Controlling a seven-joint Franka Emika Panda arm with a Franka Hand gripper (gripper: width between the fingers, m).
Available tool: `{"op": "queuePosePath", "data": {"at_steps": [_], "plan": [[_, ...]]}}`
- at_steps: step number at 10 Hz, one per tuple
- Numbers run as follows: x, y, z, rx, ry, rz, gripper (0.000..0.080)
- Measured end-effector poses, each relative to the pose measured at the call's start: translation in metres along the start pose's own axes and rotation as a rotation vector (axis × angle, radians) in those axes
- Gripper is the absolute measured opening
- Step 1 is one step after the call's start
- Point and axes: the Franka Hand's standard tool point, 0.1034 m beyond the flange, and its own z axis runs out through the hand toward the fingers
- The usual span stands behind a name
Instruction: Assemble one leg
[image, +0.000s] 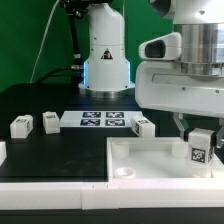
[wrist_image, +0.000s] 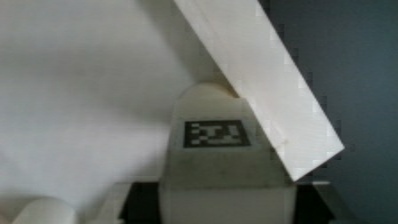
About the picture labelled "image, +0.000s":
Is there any marker tag sheet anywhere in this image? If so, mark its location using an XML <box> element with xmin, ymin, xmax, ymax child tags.
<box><xmin>60</xmin><ymin>111</ymin><xmax>142</xmax><ymax>128</ymax></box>

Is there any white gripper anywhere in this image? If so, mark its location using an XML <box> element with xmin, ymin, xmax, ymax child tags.
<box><xmin>135</xmin><ymin>61</ymin><xmax>224</xmax><ymax>148</ymax></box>

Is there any white front fence bar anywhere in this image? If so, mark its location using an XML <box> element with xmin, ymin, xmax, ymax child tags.
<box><xmin>0</xmin><ymin>178</ymin><xmax>224</xmax><ymax>210</ymax></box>

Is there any white square tabletop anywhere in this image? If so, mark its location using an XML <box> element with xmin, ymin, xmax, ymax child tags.
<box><xmin>107</xmin><ymin>137</ymin><xmax>224</xmax><ymax>181</ymax></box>

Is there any white left fence stub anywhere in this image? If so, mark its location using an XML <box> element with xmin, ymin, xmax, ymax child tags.
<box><xmin>0</xmin><ymin>142</ymin><xmax>7</xmax><ymax>166</ymax></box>

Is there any black cable bundle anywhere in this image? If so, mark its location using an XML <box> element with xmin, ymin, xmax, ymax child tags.
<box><xmin>34</xmin><ymin>0</ymin><xmax>91</xmax><ymax>84</ymax></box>

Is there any white thin cable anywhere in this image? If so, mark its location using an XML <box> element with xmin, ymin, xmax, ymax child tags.
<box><xmin>29</xmin><ymin>0</ymin><xmax>61</xmax><ymax>84</ymax></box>

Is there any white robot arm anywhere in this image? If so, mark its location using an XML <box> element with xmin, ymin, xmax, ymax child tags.
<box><xmin>80</xmin><ymin>0</ymin><xmax>224</xmax><ymax>148</ymax></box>

